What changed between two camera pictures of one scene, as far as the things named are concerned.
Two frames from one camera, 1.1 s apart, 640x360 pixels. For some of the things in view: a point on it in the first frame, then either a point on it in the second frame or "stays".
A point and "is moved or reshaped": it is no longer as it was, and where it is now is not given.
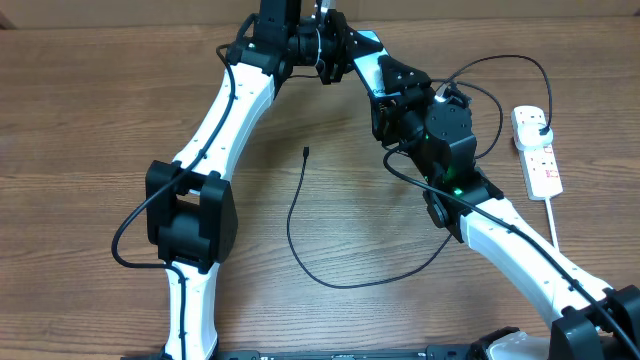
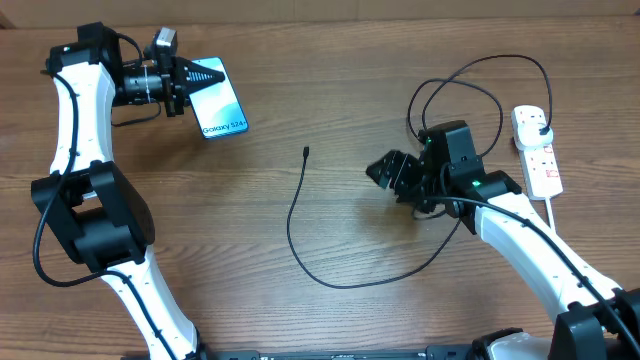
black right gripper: (411, 78) to (394, 168)
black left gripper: (342, 47) to (181, 79)
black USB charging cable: (424, 183) stays
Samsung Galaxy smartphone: (370, 71) is moved or reshaped
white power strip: (538, 165) stays
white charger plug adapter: (529, 137) stays
